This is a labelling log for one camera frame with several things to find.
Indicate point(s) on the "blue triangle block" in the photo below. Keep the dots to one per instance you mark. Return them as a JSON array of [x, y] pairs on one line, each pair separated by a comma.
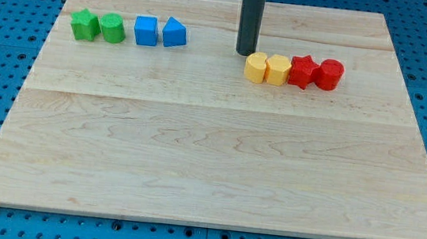
[[174, 33]]

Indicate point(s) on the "red cylinder block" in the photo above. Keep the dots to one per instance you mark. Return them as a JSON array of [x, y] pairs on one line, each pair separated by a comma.
[[329, 74]]

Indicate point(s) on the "yellow heart block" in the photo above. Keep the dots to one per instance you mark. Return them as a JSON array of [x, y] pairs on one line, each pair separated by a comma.
[[255, 67]]

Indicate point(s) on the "green star block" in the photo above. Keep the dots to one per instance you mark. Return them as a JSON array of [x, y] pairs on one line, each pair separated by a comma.
[[85, 25]]

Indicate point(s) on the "green cylinder block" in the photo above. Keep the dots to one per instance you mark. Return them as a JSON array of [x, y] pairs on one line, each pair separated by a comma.
[[112, 27]]

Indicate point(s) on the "yellow hexagon block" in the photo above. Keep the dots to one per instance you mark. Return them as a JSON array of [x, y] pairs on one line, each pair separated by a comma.
[[277, 70]]

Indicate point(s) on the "blue cube block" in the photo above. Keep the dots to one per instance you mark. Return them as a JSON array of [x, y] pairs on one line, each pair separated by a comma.
[[145, 30]]

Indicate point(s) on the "red star block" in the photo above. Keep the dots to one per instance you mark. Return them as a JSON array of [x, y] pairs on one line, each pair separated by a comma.
[[303, 71]]

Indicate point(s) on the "light wooden board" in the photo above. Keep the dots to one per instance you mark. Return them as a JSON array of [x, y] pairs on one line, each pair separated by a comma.
[[178, 135]]

